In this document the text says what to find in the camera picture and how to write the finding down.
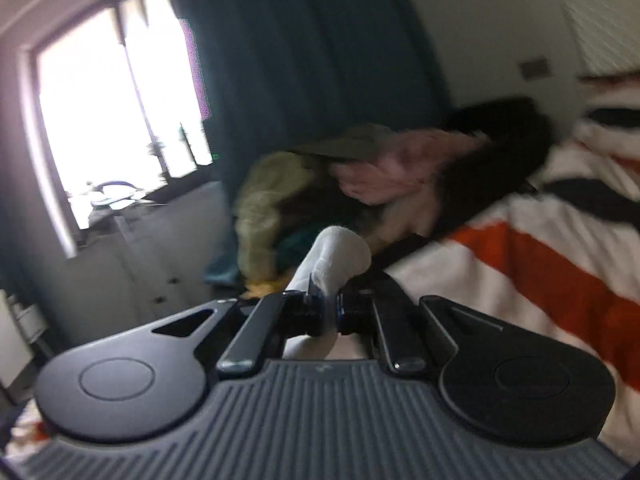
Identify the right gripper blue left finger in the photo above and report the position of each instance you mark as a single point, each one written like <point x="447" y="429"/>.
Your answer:
<point x="275" y="319"/>

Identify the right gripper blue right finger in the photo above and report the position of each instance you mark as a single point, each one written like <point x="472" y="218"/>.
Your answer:
<point x="381" y="317"/>

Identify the white zip-up sweatshirt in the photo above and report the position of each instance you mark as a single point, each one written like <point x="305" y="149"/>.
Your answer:
<point x="337" y="256"/>

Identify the dark green garment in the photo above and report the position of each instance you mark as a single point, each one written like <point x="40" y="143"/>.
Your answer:
<point x="293" y="248"/>

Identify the yellow knitted blanket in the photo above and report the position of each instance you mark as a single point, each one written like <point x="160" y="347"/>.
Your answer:
<point x="283" y="192"/>

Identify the olive grey garment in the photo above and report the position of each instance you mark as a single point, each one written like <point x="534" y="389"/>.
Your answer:
<point x="355" y="143"/>

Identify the striped orange black white bedsheet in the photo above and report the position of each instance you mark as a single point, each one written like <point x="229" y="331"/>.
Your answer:
<point x="529" y="318"/>

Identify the dark framed window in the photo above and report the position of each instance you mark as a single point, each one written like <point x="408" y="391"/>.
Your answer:
<point x="116" y="99"/>

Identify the dark wall switch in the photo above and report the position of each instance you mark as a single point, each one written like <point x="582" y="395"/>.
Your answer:
<point x="536" y="68"/>

